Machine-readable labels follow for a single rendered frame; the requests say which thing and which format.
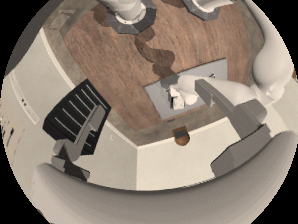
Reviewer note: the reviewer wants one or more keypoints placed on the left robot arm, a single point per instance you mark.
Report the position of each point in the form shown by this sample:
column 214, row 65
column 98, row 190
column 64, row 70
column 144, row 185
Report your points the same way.
column 271, row 69

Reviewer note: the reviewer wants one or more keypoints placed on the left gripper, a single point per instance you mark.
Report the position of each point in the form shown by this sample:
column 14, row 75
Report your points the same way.
column 174, row 92

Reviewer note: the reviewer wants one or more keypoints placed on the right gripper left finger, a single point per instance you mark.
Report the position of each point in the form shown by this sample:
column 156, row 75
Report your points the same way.
column 70, row 152

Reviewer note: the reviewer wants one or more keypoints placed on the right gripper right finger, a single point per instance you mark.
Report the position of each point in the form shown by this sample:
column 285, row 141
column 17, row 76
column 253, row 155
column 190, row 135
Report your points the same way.
column 246, row 119

